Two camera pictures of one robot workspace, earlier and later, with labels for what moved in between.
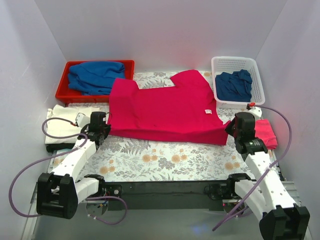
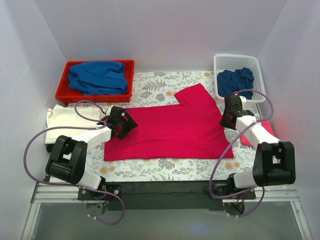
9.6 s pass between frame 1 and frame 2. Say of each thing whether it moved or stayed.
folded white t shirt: stayed
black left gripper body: moved
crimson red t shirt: moved
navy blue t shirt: stayed
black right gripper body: moved
